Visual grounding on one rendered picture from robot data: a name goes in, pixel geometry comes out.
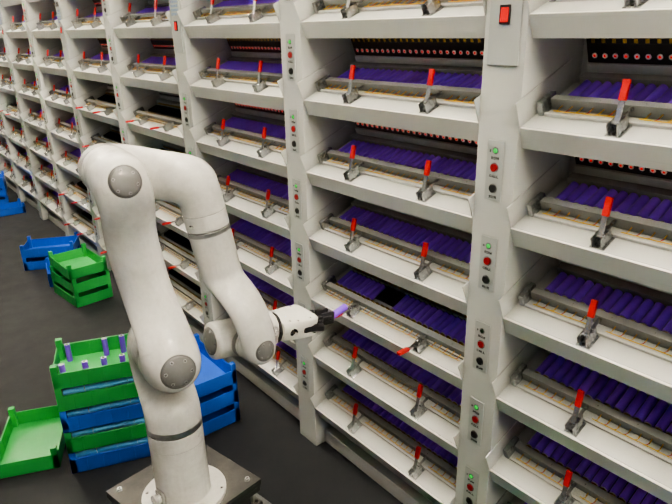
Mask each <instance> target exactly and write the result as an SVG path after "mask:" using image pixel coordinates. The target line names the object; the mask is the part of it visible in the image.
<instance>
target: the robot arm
mask: <svg viewBox="0 0 672 504"><path fill-rule="evenodd" d="M78 174H79V177H80V179H81V181H82V182H83V184H84V185H85V186H86V187H87V188H88V189H89V190H90V191H91V192H92V194H93V196H94V199H95V201H96V204H97V208H98V211H99V215H100V220H101V226H102V232H103V238H104V243H105V247H106V251H107V255H108V258H109V262H110V265H111V268H112V271H113V274H114V277H115V280H116V283H117V286H118V289H119V292H120V295H121V298H122V301H123V304H124V307H125V309H126V312H127V315H128V318H129V321H130V324H131V328H130V330H129V333H128V336H127V354H128V359H129V364H130V367H131V371H132V375H133V379H134V382H135V386H136V389H137V392H138V396H139V399H140V402H141V406H142V410H143V414H144V420H145V426H146V431H147V438H148V444H149V450H150V456H151V462H152V468H153V474H154V479H153V480H152V481H151V482H150V483H149V484H148V485H147V486H146V488H145V490H144V491H143V494H142V500H141V502H142V504H220V502H221V501H222V499H223V498H224V496H225V493H226V479H225V477H224V475H223V474H222V472H221V471H219V470H218V469H217V468H215V467H213V466H210V465H208V460H207V452H206V445H205V437H204V429H203V422H202V414H201V407H200V402H199V397H198V394H197V391H196V388H195V385H194V381H195V380H196V379H197V377H198V375H199V373H200V370H201V354H200V350H199V347H198V344H197V342H196V339H195V337H194V335H193V332H192V330H191V328H190V326H189V324H188V321H187V319H186V317H185V315H184V312H183V310H182V308H181V306H180V303H179V301H178V299H177V296H176V294H175V292H174V289H173V286H172V284H171V281H170V278H169V275H168V272H167V269H166V265H165V262H164V258H163V254H162V250H161V247H160V243H159V239H158V234H157V227H156V212H155V200H161V201H166V202H171V203H175V204H177V205H178V206H179V208H180V211H181V214H182V217H183V221H184V224H185V228H186V231H187V234H188V238H189V241H190V244H191V247H192V251H193V254H194V257H195V260H196V264H197V267H198V270H199V273H200V276H201V279H202V281H203V283H204V285H205V286H206V288H207V289H208V290H209V291H210V292H211V293H212V294H213V296H214V297H215V298H216V299H217V300H218V301H219V302H220V304H221V305H222V306H223V308H224V309H225V311H226V312H227V314H228V315H229V317H230V318H228V319H223V320H218V321H212V322H209V323H207V324H206V325H205V328H204V331H203V341H204V346H205V349H206V351H207V353H208V355H209V356H210V357H211V358H212V359H214V360H219V359H223V358H227V357H232V356H238V357H241V358H243V359H244V360H246V361H248V362H250V363H252V364H255V365H263V364H266V363H268V362H269V361H270V360H271V359H272V358H273V356H274V353H275V349H276V344H277V343H279V342H280V341H288V340H295V339H301V338H306V337H310V336H313V335H315V334H316V333H317V332H316V331H324V328H325V326H324V325H328V324H332V323H334V314H335V312H334V311H330V312H328V308H321V309H316V310H315V311H314V310H307V309H305V308H303V307H301V306H299V305H290V306H286V307H282V308H279V309H275V310H272V311H268V309H267V307H266V304H265V302H264V300H263V298H262V296H261V295H260V293H259V291H258V290H257V288H256V287H255V286H254V284H253V283H252V282H251V280H250V279H249V278H248V277H247V275H246V274H245V273H244V271H243V269H242V267H241V265H240V261H239V257H238V253H237V249H236V245H235V241H234V237H233V233H232V229H231V226H230V222H229V218H228V214H227V210H226V206H225V203H224V199H223V195H222V191H221V188H220V184H219V181H218V178H217V176H216V174H215V172H214V170H213V169H212V167H211V166H210V165H209V164H208V163H207V162H205V161H204V160H202V159H200V158H198V157H195V156H192V155H189V154H184V153H178V152H172V151H165V150H159V149H153V148H147V147H141V146H134V145H126V144H115V143H100V144H96V145H93V146H90V147H89V148H87V149H86V150H85V151H84V152H83V153H82V155H81V157H80V159H79V162H78ZM316 323H317V324H316Z"/></svg>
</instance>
